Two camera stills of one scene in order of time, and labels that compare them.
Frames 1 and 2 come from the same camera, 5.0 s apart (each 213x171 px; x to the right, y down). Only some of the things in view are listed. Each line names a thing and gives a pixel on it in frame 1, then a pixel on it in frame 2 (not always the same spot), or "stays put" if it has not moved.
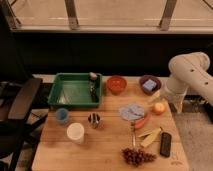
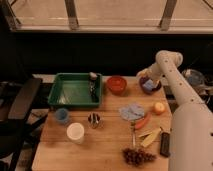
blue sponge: x=150 y=84 stays put
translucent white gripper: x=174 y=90 → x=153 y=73
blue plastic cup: x=62 y=116 stays put
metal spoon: x=133 y=134 stays put
